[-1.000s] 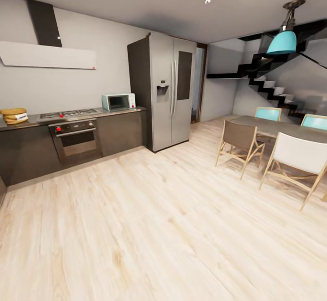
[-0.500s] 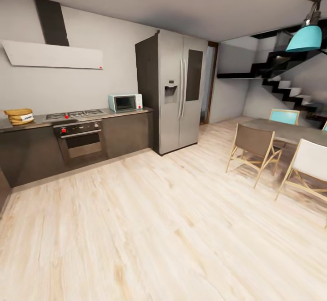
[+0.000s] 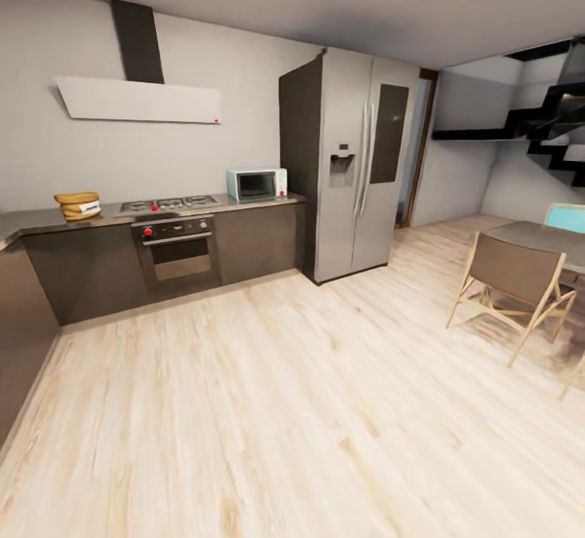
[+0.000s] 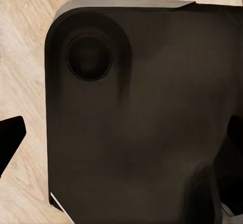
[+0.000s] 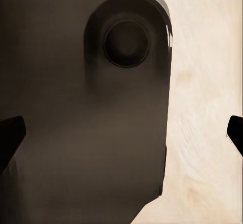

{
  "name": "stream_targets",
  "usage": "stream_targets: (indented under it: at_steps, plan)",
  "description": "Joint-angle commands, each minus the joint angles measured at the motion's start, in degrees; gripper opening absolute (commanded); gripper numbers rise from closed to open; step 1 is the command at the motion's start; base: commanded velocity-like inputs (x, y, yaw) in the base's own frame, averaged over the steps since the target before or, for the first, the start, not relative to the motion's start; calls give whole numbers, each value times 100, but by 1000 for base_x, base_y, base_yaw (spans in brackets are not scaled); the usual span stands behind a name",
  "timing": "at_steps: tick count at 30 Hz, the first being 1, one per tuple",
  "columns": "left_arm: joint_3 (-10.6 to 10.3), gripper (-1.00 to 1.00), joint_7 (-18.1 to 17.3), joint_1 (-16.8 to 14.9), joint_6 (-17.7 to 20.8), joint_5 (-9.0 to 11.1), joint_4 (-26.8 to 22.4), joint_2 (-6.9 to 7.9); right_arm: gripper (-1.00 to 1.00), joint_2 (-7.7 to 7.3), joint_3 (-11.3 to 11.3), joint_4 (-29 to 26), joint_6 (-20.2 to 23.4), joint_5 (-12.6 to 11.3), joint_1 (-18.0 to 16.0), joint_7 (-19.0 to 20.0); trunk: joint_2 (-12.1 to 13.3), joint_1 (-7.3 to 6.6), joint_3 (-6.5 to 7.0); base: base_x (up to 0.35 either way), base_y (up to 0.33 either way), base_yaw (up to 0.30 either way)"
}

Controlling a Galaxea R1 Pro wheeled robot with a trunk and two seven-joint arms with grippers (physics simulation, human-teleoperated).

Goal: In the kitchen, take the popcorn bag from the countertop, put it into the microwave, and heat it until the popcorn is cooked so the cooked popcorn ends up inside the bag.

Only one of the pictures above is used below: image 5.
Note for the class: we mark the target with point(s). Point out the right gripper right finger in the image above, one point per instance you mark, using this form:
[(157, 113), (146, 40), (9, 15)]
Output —
[(235, 131)]

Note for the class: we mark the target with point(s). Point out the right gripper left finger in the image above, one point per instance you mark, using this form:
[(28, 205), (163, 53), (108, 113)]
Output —
[(12, 133)]

